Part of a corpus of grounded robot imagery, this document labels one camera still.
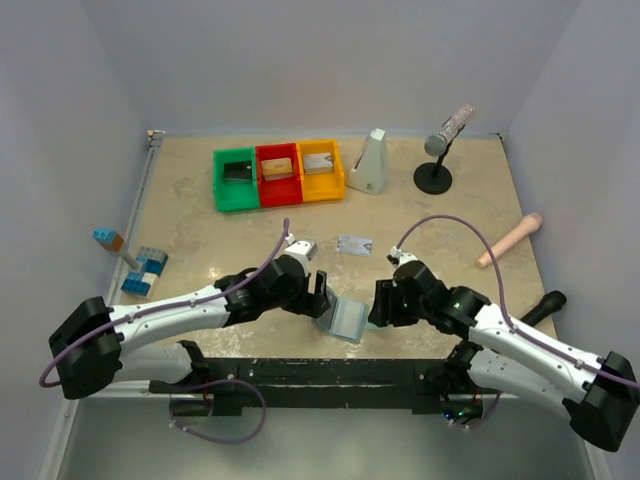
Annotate white metronome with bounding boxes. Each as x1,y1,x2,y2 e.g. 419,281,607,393
346,128,389,195

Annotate silver card in bin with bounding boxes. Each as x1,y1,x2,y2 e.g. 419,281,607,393
303,152,334,175

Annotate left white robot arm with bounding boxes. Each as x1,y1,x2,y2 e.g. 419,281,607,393
39,254,335,400

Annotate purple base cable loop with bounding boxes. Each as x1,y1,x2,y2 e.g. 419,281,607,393
168,378,269,445

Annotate black card in bin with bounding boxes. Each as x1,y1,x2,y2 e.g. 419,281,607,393
222,161,253,184

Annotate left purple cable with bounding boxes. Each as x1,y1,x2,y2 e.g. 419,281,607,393
39,217,292,389

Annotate red plastic bin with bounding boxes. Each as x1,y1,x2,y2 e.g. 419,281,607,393
255,143,303,208

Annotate yellow plastic bin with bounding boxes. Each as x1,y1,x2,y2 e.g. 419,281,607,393
296,139,346,203

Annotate blue orange brick hammer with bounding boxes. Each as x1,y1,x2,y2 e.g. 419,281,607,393
92,227,141,271

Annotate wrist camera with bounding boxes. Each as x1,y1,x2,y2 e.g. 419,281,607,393
387,246,418,268
284,239,318,262

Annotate white credit card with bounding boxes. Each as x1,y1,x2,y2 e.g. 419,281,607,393
337,235,373,257

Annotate black microphone stand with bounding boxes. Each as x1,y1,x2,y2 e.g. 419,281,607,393
413,131,452,195

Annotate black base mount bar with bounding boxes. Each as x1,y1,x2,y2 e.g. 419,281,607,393
149,358,494,414

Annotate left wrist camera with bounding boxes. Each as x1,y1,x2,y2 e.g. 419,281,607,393
284,239,318,262

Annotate blue toy brick stack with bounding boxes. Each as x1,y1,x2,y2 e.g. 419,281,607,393
120,246,169,299

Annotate grey glitter microphone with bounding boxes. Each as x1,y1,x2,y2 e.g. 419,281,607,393
424,104,475,157

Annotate green plastic bin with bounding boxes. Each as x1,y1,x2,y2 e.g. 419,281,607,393
212,147,260,213

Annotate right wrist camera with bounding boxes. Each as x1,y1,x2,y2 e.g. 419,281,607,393
387,246,418,268

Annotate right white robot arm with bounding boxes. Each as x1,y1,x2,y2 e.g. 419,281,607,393
369,253,639,452

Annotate tan card in bin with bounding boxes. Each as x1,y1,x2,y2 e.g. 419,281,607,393
260,157,294,181

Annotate green card holder wallet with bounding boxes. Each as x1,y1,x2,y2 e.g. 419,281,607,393
315,294,380,344

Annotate black microphone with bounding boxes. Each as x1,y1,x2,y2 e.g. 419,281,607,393
521,290,567,327

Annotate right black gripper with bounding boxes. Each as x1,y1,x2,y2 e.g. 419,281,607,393
366,278,431,326

